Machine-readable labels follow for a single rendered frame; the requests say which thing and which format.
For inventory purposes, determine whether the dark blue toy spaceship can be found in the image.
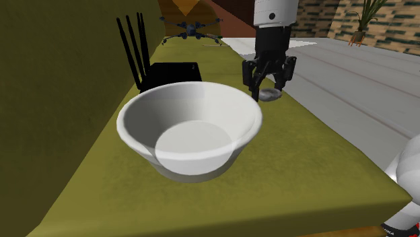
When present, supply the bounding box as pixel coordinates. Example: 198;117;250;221
159;16;224;45

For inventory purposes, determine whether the potted green plant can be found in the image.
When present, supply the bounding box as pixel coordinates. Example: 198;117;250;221
347;0;388;47

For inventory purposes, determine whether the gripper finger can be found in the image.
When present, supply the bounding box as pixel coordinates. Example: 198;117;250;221
242;59;271;102
274;55;298;93

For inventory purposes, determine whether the grey oval stone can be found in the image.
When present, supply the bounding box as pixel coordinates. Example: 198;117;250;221
258;88;283;102

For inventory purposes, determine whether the black router with antennas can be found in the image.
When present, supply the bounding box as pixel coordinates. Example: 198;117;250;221
116;11;203;95

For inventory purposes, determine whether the white bowl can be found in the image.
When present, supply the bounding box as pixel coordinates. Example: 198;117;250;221
116;81;264;184

